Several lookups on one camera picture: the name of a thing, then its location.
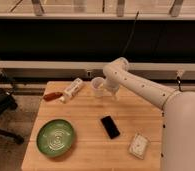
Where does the white ceramic cup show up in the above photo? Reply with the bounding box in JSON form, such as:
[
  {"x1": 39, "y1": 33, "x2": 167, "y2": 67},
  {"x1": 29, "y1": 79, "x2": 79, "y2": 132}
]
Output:
[{"x1": 91, "y1": 77, "x2": 105, "y2": 97}]

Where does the white tube with label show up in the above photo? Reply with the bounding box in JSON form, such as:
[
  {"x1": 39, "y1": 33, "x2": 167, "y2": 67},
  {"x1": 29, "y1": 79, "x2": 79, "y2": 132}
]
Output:
[{"x1": 59, "y1": 78, "x2": 84, "y2": 103}]

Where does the white rectangular box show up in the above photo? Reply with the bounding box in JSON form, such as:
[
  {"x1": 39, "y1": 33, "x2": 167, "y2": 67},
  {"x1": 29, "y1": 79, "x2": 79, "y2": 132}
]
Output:
[{"x1": 129, "y1": 133, "x2": 149, "y2": 159}]

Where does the black smartphone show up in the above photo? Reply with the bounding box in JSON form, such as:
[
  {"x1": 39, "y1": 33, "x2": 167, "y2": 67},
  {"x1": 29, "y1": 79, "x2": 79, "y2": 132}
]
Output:
[{"x1": 101, "y1": 116, "x2": 120, "y2": 139}]

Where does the black hanging cable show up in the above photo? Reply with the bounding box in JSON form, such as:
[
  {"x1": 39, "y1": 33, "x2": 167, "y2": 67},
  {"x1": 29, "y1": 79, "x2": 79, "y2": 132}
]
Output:
[{"x1": 120, "y1": 10, "x2": 141, "y2": 58}]

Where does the green patterned plate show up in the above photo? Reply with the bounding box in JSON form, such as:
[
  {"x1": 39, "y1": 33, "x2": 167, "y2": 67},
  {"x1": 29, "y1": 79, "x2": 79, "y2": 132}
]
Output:
[{"x1": 36, "y1": 119, "x2": 76, "y2": 158}]

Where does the black office chair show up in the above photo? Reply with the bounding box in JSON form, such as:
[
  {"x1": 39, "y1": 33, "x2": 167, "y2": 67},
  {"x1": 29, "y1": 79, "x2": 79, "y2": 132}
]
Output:
[{"x1": 0, "y1": 69, "x2": 24, "y2": 144}]

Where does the red-brown sausage toy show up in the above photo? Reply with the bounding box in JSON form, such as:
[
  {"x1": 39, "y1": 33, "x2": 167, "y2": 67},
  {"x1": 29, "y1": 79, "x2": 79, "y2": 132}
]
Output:
[{"x1": 43, "y1": 92, "x2": 63, "y2": 101}]

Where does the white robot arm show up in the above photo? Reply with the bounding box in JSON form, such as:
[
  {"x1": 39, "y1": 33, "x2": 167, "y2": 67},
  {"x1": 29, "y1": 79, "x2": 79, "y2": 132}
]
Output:
[{"x1": 103, "y1": 57, "x2": 195, "y2": 171}]

